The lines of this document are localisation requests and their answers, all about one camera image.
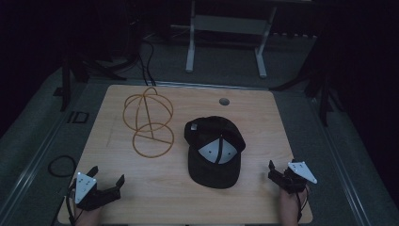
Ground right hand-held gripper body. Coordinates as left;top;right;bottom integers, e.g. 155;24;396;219
267;161;318;194

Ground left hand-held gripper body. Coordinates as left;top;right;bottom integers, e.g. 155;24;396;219
73;171;122;212

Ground person's right hand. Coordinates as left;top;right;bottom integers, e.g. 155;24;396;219
279;187;308;226

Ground person's left hand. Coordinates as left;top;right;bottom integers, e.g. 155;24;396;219
74;205;104;226

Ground black baseball cap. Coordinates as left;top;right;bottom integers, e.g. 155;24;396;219
184;115;247;190

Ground black tripod stand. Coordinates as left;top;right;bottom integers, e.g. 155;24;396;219
268;59;344;128
52;43;128;113

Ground left hand-held gripper cable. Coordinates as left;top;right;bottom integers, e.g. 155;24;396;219
64;183;83;226

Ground hand-held gripper cable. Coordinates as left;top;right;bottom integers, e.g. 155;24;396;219
295;187;311;222
64;183;83;226

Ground right hand-held gripper cable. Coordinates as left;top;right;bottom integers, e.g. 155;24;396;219
295;187;311;222

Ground coiled black cable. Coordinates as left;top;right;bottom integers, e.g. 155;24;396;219
47;154;78;179

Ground gold wire hat stand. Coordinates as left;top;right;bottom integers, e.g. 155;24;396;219
122;86;175;159

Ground black floor cables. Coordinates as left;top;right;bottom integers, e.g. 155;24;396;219
136;39;157;87

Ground white metal desk frame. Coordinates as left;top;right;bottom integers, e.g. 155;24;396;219
184;0;279;79

